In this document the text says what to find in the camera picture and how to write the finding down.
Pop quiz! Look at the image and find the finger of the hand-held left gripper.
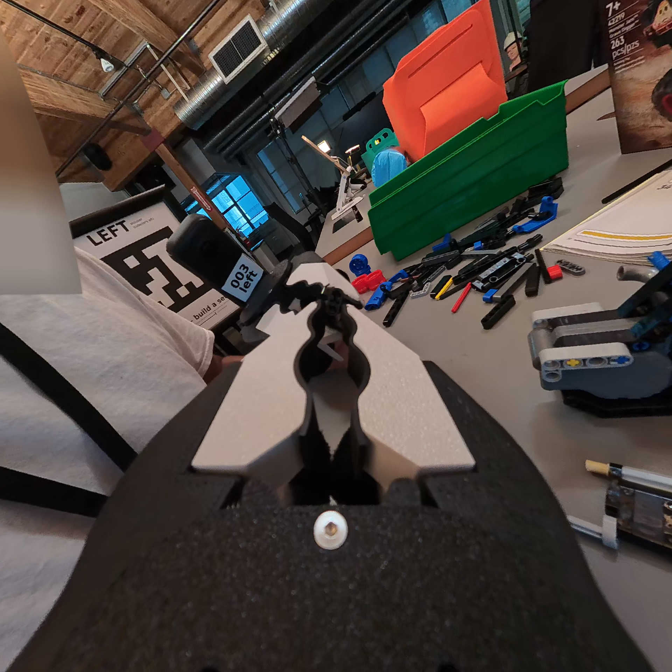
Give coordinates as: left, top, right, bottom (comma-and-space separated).
254, 306, 316, 344
277, 261, 364, 313

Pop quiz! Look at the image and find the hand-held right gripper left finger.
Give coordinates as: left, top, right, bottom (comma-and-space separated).
191, 302, 331, 506

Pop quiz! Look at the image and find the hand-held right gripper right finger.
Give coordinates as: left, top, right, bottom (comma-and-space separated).
331, 304, 476, 506

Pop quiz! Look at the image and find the black lego connector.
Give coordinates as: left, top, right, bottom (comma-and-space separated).
314, 285, 364, 333

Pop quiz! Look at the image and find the pile of lego beams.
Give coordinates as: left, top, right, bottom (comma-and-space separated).
349, 176, 587, 330

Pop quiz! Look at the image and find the person's left forearm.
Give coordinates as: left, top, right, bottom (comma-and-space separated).
202, 353, 245, 384

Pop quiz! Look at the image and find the partly built lego model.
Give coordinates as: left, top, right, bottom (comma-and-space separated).
527, 251, 672, 419

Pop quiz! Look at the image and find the blue curved lego panel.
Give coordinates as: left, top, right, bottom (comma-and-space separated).
513, 196, 558, 235

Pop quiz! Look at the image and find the long black lego axle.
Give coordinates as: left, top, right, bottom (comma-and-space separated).
601, 168, 672, 205

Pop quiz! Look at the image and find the lego set box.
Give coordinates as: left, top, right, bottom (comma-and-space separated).
598, 0, 672, 154

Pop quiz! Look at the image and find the framed marker sign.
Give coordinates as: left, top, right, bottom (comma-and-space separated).
69, 185, 234, 330

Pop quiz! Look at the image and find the white desk lamp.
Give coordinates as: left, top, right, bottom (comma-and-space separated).
301, 135, 368, 221

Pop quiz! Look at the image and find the light blue bundle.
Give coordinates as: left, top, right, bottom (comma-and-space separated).
372, 148, 409, 187

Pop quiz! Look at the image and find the hanging ceiling heater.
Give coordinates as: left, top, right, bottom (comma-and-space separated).
273, 78, 322, 132

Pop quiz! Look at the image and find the green plastic bin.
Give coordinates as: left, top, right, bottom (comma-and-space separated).
367, 80, 570, 262

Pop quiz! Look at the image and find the white vent grille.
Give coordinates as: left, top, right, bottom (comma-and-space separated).
208, 15, 270, 85

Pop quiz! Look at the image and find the orange plastic bin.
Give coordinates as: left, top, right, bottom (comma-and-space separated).
382, 0, 509, 161

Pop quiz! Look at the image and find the dark plastic parts bag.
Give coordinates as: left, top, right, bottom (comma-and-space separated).
604, 479, 672, 551

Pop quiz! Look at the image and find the open instruction booklet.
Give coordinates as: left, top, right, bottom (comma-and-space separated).
541, 169, 672, 266

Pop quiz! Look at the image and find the silver ventilation duct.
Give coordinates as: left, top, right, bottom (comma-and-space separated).
173, 0, 436, 132

